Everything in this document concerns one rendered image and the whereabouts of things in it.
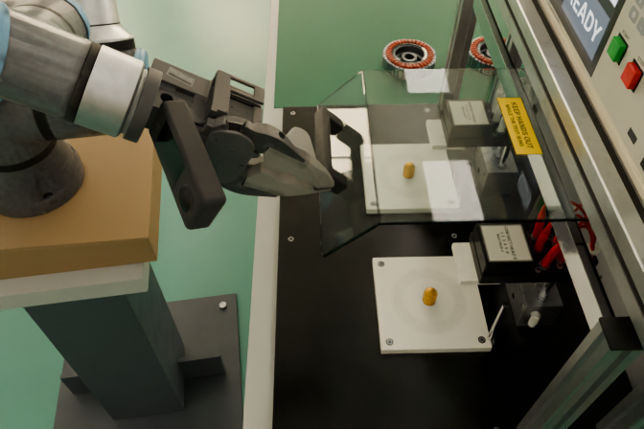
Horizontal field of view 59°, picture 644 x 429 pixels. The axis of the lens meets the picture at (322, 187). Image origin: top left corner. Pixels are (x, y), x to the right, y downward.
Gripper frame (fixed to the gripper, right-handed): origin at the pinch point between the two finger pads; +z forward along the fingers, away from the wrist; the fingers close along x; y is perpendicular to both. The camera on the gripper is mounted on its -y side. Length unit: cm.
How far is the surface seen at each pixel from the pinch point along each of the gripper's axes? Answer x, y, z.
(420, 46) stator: 12, 63, 33
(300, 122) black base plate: 26, 42, 11
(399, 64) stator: 14, 57, 28
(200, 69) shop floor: 115, 161, 10
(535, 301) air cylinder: 5.6, -0.7, 36.5
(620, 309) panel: 0.6, -1.7, 47.1
